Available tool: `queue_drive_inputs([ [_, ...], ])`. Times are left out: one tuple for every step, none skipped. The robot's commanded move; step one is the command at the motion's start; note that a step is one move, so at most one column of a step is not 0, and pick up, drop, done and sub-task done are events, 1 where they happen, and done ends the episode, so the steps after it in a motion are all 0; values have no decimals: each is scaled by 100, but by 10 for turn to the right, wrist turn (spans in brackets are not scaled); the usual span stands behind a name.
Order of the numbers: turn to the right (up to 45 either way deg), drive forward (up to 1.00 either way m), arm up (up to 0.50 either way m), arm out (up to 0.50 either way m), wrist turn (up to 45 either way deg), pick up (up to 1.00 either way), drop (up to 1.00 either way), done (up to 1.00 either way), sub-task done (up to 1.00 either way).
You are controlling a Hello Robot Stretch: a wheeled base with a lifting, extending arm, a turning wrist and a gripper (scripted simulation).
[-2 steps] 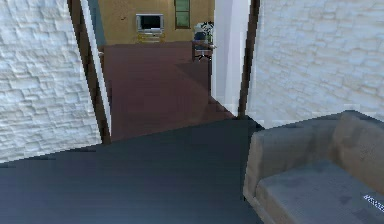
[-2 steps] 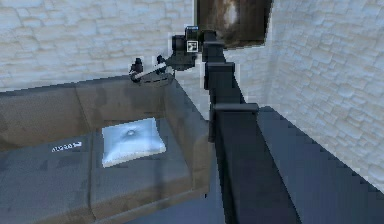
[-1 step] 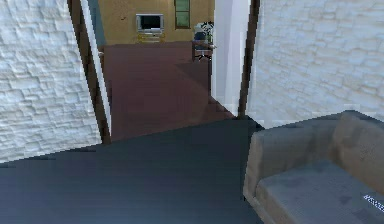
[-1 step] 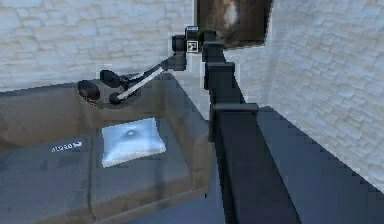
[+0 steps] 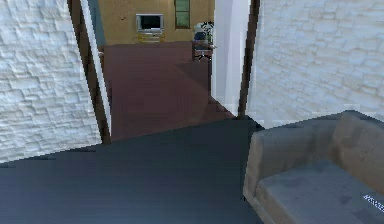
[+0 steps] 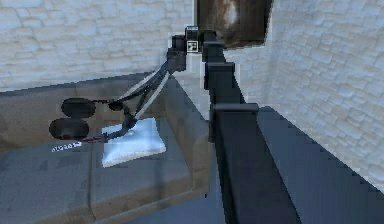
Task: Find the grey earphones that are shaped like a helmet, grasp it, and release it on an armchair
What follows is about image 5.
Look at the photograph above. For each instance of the grey fabric armchair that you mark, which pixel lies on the grey fabric armchair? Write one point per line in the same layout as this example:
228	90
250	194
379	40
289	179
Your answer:
310	186

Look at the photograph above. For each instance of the dark wooden side table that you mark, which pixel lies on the dark wooden side table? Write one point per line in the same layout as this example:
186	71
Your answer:
201	50

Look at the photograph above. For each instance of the white flowering house plant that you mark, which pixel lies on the white flowering house plant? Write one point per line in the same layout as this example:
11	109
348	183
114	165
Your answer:
207	28

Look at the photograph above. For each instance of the yellow television stand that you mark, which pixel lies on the yellow television stand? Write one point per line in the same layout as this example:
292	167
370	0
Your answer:
150	37

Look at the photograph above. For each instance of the grey television set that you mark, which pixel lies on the grey television set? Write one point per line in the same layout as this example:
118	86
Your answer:
150	22

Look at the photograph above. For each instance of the green framed window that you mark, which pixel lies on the green framed window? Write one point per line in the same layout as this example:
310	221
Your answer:
182	13

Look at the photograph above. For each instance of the white room door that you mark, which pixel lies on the white room door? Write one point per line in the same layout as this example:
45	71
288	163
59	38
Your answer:
96	60

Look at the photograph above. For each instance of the white remote control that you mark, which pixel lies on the white remote control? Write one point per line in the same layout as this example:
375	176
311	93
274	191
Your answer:
374	201

